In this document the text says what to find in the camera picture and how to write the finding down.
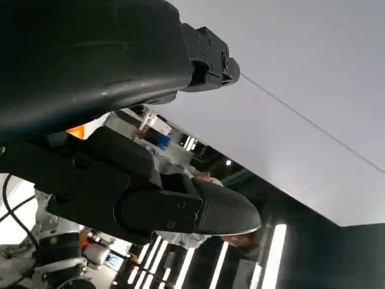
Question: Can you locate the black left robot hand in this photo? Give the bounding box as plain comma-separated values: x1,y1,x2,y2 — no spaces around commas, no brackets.
0,0,262,245

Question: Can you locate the person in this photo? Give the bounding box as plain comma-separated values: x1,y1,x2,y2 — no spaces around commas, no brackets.
134,128,263,263

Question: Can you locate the ceiling light strip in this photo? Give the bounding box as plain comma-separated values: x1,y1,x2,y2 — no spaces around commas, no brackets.
264,223,288,289
209,240,230,289

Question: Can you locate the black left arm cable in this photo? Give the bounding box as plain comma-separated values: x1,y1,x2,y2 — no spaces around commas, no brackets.
0,174,39,250

